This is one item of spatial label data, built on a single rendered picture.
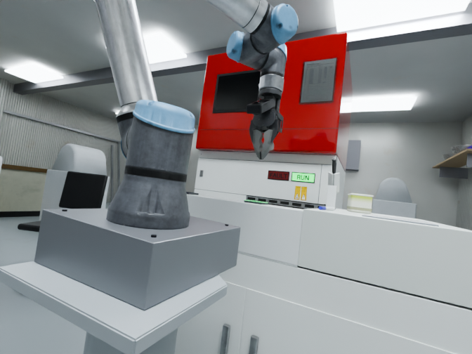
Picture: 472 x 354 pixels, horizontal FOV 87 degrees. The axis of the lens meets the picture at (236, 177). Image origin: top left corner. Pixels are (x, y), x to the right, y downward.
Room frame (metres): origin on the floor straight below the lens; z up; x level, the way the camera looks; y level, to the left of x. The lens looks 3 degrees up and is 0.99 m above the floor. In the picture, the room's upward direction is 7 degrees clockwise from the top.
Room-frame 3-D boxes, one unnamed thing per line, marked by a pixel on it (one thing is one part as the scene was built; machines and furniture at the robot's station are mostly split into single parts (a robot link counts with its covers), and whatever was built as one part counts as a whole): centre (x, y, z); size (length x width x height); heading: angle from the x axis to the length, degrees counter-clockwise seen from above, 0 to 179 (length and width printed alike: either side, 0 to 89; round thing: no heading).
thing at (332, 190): (0.89, -0.35, 1.03); 0.06 x 0.04 x 0.13; 153
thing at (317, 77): (1.66, -0.26, 1.52); 0.81 x 0.75 x 0.60; 63
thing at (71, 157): (4.05, 2.54, 0.71); 0.72 x 0.65 x 1.42; 60
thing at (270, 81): (0.76, -0.07, 1.33); 0.08 x 0.08 x 0.05
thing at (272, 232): (0.80, 0.04, 0.89); 0.55 x 0.09 x 0.14; 63
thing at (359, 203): (0.93, -0.47, 1.00); 0.07 x 0.07 x 0.07; 74
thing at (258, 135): (0.77, -0.06, 1.14); 0.06 x 0.03 x 0.09; 153
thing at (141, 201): (0.49, 0.16, 0.96); 0.15 x 0.15 x 0.10
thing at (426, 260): (0.83, -0.48, 0.89); 0.62 x 0.35 x 0.14; 153
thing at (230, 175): (1.38, -0.12, 1.02); 0.81 x 0.03 x 0.40; 63
